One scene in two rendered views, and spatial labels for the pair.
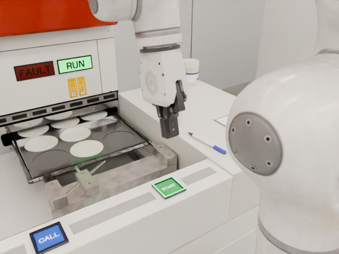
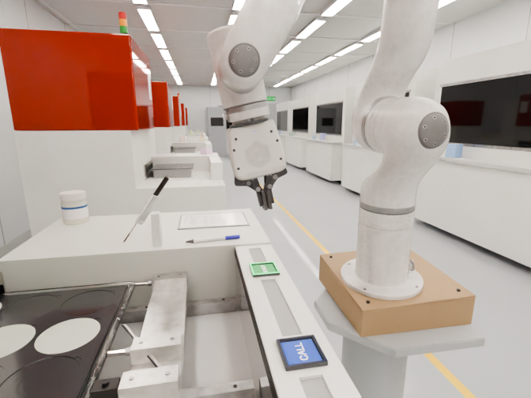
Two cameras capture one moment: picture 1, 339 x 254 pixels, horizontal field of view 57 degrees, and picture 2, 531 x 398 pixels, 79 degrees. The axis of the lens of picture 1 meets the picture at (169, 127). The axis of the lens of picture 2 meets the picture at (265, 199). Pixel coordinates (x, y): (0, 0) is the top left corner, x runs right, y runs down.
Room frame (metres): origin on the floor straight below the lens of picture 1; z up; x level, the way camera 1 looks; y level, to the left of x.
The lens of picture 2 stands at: (0.31, 0.59, 1.26)
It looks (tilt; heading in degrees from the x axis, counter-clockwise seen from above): 13 degrees down; 292
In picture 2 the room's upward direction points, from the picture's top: straight up
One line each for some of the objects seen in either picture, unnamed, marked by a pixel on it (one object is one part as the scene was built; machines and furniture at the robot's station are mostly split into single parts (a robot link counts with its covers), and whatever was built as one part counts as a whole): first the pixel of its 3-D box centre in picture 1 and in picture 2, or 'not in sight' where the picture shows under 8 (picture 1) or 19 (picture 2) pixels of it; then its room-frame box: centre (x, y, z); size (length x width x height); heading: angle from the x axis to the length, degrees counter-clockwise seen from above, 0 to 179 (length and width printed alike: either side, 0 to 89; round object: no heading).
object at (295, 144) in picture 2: not in sight; (308, 133); (2.90, -9.06, 1.00); 1.80 x 1.08 x 2.00; 124
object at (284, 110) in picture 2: not in sight; (289, 131); (4.12, -10.89, 1.00); 1.80 x 1.08 x 2.00; 124
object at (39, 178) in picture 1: (96, 160); (113, 331); (0.76, 0.21, 0.90); 0.38 x 0.01 x 0.01; 124
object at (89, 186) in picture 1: (86, 182); (157, 347); (0.66, 0.22, 0.89); 0.08 x 0.03 x 0.03; 34
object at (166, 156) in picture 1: (164, 154); (170, 280); (0.79, 0.01, 0.89); 0.08 x 0.03 x 0.03; 34
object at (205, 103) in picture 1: (204, 129); (155, 251); (0.96, -0.12, 0.89); 0.62 x 0.35 x 0.14; 34
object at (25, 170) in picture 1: (17, 151); not in sight; (0.81, 0.46, 0.90); 0.37 x 0.01 x 0.01; 34
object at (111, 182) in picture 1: (114, 181); (163, 334); (0.70, 0.15, 0.87); 0.36 x 0.08 x 0.03; 124
